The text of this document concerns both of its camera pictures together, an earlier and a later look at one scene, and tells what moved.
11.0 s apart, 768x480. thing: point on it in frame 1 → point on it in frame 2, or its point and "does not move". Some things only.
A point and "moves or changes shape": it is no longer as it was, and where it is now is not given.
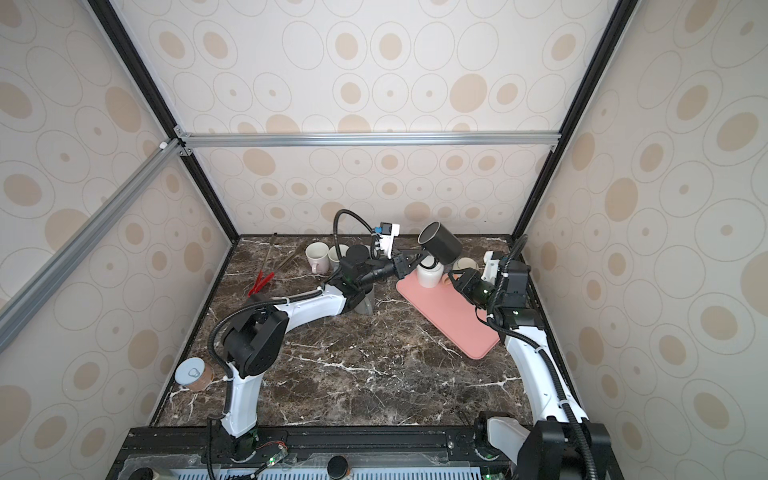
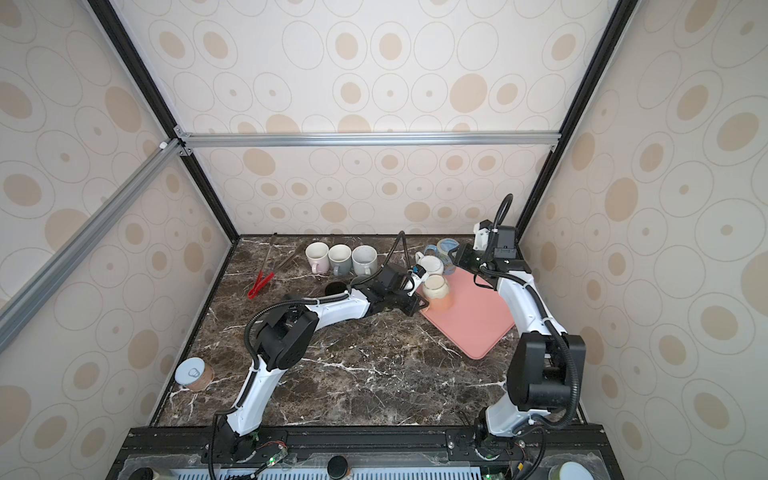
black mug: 440,243 moves or changes shape
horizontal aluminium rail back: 496,140 does not move
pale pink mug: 318,255 does not move
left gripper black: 395,265 → 412,305
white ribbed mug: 429,272 does not move
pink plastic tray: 448,312 does not move
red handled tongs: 264,275 does not move
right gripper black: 469,283 → 465,255
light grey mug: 333,256 does not move
